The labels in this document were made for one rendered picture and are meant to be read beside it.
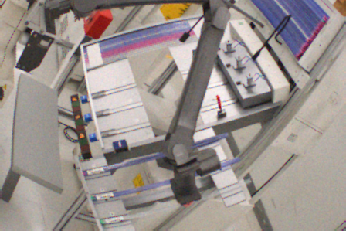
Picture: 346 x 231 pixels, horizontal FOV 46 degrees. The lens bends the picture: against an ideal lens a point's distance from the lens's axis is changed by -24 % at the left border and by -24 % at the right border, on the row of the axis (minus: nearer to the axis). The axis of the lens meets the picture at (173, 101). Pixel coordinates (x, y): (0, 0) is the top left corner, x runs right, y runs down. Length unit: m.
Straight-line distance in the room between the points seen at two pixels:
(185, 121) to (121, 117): 0.62
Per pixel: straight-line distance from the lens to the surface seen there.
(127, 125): 1.87
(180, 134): 1.30
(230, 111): 1.88
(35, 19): 1.31
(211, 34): 1.34
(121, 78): 2.06
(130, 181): 2.17
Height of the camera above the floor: 1.71
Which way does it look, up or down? 24 degrees down
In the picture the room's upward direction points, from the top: 40 degrees clockwise
